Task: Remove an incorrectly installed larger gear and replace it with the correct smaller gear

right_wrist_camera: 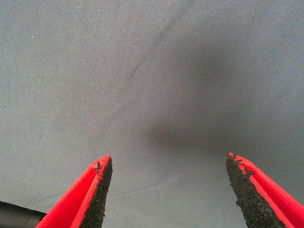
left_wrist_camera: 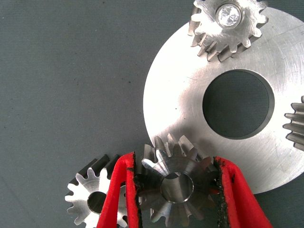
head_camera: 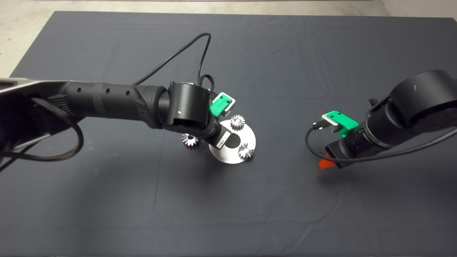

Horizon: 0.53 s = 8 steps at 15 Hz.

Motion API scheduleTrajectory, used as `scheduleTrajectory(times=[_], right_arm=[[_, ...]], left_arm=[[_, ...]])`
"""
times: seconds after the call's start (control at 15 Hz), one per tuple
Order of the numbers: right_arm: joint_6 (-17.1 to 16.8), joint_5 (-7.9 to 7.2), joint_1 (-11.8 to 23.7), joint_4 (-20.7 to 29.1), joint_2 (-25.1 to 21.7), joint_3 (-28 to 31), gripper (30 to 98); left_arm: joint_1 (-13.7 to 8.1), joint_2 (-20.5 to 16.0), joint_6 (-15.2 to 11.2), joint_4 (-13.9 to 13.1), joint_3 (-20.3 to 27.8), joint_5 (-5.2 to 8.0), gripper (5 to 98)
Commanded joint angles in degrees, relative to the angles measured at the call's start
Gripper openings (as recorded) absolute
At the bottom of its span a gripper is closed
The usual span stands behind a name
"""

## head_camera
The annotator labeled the large steel gear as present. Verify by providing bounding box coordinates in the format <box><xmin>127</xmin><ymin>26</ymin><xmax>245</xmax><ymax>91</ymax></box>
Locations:
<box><xmin>182</xmin><ymin>133</ymin><xmax>200</xmax><ymax>150</ymax></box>

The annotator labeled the green left camera mount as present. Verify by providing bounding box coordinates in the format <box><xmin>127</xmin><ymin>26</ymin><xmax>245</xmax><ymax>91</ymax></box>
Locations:
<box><xmin>209</xmin><ymin>92</ymin><xmax>232</xmax><ymax>118</ymax></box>

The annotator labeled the small steel gear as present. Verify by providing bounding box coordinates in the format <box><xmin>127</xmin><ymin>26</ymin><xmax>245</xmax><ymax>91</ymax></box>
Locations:
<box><xmin>238</xmin><ymin>143</ymin><xmax>255</xmax><ymax>160</ymax></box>
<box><xmin>230</xmin><ymin>114</ymin><xmax>245</xmax><ymax>132</ymax></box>

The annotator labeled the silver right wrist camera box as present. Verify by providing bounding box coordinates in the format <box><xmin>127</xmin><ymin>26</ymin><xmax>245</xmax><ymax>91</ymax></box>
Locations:
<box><xmin>321</xmin><ymin>113</ymin><xmax>340</xmax><ymax>133</ymax></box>

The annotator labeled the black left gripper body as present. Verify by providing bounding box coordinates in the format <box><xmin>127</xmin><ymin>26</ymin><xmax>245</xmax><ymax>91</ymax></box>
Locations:
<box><xmin>200</xmin><ymin>123</ymin><xmax>232</xmax><ymax>151</ymax></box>

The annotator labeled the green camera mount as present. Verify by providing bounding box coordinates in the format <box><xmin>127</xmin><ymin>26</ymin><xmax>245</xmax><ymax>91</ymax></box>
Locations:
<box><xmin>209</xmin><ymin>92</ymin><xmax>232</xmax><ymax>118</ymax></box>
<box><xmin>328</xmin><ymin>111</ymin><xmax>360</xmax><ymax>139</ymax></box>

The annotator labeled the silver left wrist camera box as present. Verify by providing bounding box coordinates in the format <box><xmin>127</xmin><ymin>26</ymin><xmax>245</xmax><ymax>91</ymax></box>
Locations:
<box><xmin>219</xmin><ymin>94</ymin><xmax>236</xmax><ymax>117</ymax></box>

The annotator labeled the dark grey table cloth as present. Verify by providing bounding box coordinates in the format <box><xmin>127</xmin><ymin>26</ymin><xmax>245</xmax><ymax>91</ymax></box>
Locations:
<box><xmin>0</xmin><ymin>11</ymin><xmax>457</xmax><ymax>257</ymax></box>

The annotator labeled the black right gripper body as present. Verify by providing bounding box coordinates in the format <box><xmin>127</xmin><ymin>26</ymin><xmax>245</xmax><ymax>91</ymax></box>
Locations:
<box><xmin>324</xmin><ymin>130</ymin><xmax>370</xmax><ymax>169</ymax></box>

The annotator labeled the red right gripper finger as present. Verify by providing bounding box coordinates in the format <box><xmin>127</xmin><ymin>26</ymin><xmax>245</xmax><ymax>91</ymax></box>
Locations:
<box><xmin>318</xmin><ymin>155</ymin><xmax>336</xmax><ymax>170</ymax></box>

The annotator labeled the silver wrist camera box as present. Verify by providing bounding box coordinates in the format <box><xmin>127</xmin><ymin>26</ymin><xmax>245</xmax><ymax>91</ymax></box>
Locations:
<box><xmin>219</xmin><ymin>94</ymin><xmax>236</xmax><ymax>117</ymax></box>
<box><xmin>321</xmin><ymin>113</ymin><xmax>340</xmax><ymax>133</ymax></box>

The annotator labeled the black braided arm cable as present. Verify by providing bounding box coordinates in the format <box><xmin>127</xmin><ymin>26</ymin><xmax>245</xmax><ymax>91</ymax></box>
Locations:
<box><xmin>0</xmin><ymin>98</ymin><xmax>85</xmax><ymax>162</ymax></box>

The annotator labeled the thin black left camera cable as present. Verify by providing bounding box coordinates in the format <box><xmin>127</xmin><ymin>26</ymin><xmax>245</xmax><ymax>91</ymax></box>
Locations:
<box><xmin>134</xmin><ymin>32</ymin><xmax>217</xmax><ymax>94</ymax></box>

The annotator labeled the round metal plate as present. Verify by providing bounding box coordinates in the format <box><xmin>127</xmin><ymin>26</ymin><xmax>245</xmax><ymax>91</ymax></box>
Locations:
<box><xmin>209</xmin><ymin>119</ymin><xmax>257</xmax><ymax>165</ymax></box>

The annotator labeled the green right camera mount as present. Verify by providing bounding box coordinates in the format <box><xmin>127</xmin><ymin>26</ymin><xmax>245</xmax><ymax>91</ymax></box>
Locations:
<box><xmin>328</xmin><ymin>111</ymin><xmax>360</xmax><ymax>139</ymax></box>

